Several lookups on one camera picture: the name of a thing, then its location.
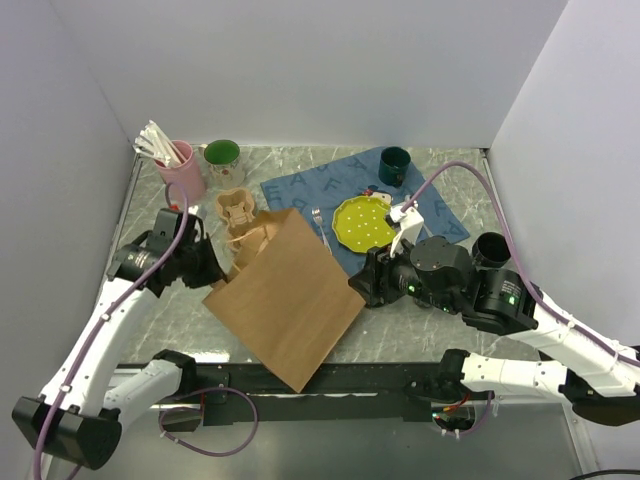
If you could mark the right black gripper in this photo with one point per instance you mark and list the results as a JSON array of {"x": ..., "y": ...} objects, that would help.
[{"x": 366, "y": 282}]

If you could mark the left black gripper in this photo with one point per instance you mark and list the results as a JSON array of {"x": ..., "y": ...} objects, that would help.
[{"x": 213, "y": 271}]

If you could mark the brown paper bag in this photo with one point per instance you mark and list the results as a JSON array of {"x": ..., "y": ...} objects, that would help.
[{"x": 286, "y": 298}]

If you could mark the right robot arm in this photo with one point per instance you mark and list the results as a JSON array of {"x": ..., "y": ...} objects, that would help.
[{"x": 580, "y": 368}]

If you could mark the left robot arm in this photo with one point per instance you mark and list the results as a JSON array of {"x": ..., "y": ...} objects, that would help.
[{"x": 77, "y": 417}]

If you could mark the yellow green dotted plate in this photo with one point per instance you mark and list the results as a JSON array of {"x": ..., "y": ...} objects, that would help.
[{"x": 359, "y": 224}]

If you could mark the cardboard cup carrier tray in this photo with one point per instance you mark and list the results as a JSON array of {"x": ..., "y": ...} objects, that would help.
[{"x": 237, "y": 208}]

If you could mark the silver fork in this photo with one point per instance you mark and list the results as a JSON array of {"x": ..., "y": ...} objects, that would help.
[{"x": 318, "y": 220}]

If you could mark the small santa figurine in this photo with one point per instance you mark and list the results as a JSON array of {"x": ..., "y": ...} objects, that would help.
[{"x": 375, "y": 192}]

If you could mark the pink straw holder cup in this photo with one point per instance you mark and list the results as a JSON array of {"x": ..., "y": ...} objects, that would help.
[{"x": 188, "y": 175}]

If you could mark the blue letter print cloth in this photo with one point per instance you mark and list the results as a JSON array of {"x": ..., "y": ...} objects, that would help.
[{"x": 327, "y": 186}]

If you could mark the green inside ceramic mug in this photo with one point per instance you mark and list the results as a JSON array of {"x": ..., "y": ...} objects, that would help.
[{"x": 225, "y": 163}]

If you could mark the dark teal mug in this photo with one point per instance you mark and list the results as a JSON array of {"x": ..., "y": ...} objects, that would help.
[{"x": 393, "y": 165}]

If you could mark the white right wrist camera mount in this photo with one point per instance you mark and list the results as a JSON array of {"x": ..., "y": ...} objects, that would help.
[{"x": 408, "y": 225}]

